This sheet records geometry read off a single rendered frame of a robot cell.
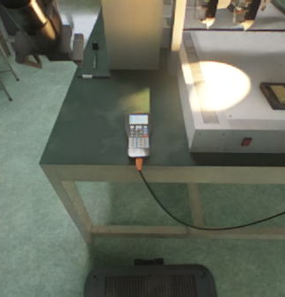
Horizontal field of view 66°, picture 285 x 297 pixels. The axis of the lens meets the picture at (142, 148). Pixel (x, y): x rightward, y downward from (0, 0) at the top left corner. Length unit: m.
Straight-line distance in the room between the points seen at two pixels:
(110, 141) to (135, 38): 0.46
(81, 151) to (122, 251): 0.76
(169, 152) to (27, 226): 1.06
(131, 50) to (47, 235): 1.07
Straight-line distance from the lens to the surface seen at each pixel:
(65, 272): 1.34
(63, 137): 0.74
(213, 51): 0.98
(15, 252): 1.47
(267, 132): 0.67
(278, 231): 1.37
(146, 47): 0.98
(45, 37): 0.48
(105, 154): 0.66
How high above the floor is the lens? 1.26
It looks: 49 degrees down
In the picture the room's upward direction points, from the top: 1 degrees clockwise
